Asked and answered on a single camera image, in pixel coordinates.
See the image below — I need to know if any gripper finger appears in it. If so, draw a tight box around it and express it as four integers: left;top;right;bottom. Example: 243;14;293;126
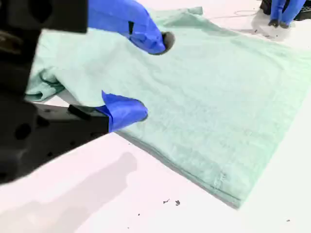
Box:
87;0;176;56
268;0;284;27
279;0;307;29
34;90;148;169

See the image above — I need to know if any pale green T-shirt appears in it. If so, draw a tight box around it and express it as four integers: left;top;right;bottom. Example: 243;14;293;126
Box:
24;6;311;210

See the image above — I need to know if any black stalk of grey camera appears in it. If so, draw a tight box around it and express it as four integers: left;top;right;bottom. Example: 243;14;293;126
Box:
259;0;272;12

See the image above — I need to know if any thin white cable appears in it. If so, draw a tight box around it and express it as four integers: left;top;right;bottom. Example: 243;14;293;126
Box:
210;10;259;20

